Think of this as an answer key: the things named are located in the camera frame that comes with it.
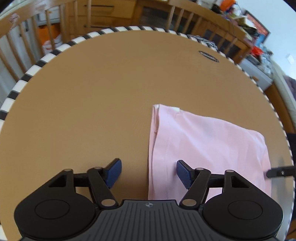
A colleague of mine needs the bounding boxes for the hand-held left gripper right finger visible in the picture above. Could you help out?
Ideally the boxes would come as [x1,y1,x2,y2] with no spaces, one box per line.
[176,159,252,208]

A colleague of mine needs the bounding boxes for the black oval label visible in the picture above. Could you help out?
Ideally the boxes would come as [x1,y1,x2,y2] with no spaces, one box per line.
[198,50,219,63]

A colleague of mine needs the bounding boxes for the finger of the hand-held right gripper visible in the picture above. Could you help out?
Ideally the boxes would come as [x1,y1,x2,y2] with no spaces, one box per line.
[266,165,296,179]

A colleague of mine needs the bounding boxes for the black white striped cloth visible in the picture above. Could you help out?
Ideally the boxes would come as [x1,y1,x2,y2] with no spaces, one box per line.
[187,35,219,52]

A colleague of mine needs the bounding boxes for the white storage box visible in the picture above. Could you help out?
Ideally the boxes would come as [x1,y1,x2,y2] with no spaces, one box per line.
[240,57,273,90]

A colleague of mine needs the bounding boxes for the pink shirt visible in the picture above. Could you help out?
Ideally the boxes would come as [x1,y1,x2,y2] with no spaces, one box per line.
[147,104,272,201]

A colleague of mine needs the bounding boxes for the red wall poster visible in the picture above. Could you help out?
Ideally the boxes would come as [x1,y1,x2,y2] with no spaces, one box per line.
[245,10,271,44]

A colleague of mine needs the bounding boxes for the wooden sideboard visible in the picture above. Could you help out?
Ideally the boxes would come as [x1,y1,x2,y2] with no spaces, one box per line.
[62,0,252,63]

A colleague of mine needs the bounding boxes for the wooden spindle chair with sticker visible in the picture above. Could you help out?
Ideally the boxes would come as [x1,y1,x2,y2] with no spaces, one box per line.
[0,0,79,81]

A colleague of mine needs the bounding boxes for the orange shopping bag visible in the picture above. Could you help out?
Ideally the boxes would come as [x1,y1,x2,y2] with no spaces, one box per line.
[38,23,62,47]

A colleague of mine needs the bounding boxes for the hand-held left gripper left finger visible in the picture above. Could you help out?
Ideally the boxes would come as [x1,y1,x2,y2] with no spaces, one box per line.
[47,158,122,208]

